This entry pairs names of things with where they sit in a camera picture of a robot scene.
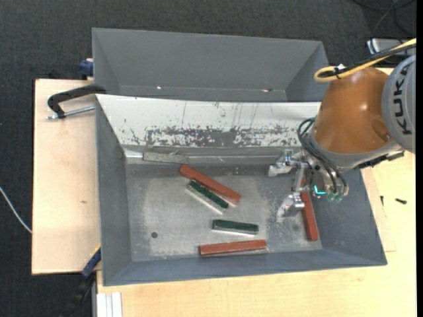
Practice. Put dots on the small black screw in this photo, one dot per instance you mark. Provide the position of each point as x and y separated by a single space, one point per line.
401 201

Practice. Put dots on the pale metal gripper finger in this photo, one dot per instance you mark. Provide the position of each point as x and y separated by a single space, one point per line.
280 167
291 207

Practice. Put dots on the dark green flat block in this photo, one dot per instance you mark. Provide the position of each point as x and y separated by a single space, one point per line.
235 226
209 195

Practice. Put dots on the pale wood board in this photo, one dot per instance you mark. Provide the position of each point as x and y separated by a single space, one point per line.
62 183

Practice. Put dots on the red-brown flat block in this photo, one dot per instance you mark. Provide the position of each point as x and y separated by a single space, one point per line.
211 184
233 247
311 225

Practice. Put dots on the grey metal bin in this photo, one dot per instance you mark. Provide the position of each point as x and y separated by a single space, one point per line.
185 210

